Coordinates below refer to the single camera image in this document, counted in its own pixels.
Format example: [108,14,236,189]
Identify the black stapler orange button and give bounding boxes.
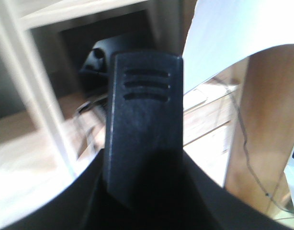
[78,33,185,230]

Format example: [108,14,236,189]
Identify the white paper sheets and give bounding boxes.
[182,0,294,93]

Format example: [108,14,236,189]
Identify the wooden shelf unit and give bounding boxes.
[0,0,294,230]

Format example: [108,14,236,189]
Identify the black cable right of laptop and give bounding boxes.
[227,86,294,213]

